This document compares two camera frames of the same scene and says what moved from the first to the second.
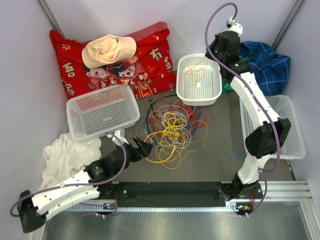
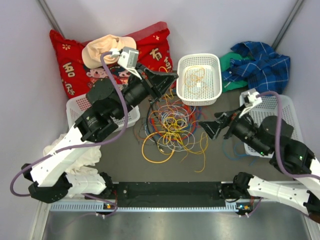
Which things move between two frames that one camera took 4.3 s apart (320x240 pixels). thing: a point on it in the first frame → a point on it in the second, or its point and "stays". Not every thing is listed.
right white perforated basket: x=293 y=146 stays
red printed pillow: x=150 y=72 stays
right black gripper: x=215 y=42 → x=224 y=119
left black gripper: x=142 y=151 → x=155 y=83
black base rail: x=168 y=194 stays
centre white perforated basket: x=198 y=80 stays
